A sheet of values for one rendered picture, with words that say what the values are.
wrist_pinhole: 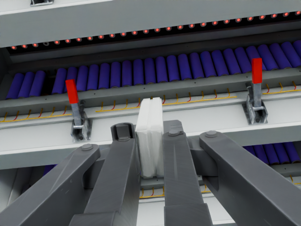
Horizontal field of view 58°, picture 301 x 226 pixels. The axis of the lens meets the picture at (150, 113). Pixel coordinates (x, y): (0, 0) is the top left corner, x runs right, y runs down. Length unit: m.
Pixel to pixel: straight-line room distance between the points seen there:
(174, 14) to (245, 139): 0.22
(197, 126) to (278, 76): 0.15
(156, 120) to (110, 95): 0.29
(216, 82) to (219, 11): 0.13
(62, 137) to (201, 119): 0.22
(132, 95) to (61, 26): 0.15
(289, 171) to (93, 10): 0.45
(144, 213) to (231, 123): 0.25
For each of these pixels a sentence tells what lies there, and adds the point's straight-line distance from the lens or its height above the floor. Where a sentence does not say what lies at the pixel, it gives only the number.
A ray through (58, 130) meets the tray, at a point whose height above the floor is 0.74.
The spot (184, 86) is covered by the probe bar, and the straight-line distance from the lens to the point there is 0.44.
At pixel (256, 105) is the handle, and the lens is 0.42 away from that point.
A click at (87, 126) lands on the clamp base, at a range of 0.43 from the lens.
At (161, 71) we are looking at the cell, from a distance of 0.47.
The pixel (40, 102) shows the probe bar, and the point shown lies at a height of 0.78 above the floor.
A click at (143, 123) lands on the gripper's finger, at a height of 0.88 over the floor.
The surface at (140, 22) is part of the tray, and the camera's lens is 0.36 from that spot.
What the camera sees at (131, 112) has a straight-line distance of 0.43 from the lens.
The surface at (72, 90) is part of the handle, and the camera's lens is 0.41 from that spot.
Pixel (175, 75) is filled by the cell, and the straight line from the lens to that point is 0.46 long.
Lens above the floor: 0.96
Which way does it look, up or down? 28 degrees down
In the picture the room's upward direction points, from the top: 8 degrees counter-clockwise
